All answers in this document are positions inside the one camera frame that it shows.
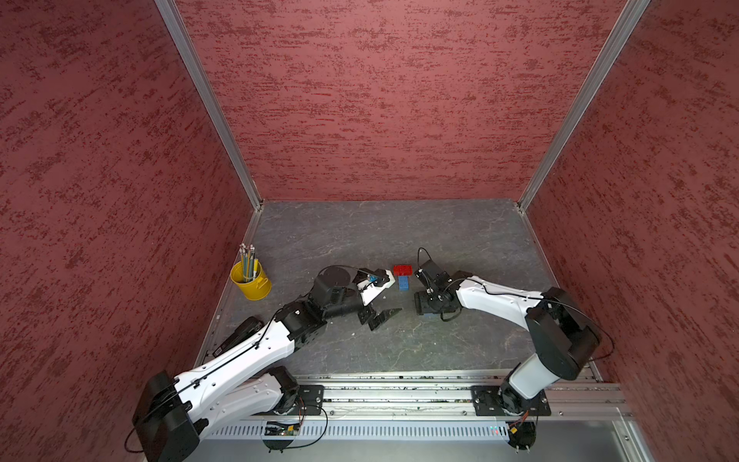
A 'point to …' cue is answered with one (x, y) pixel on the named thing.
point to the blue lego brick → (403, 282)
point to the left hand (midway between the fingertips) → (387, 296)
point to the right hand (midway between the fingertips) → (428, 310)
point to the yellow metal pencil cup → (257, 290)
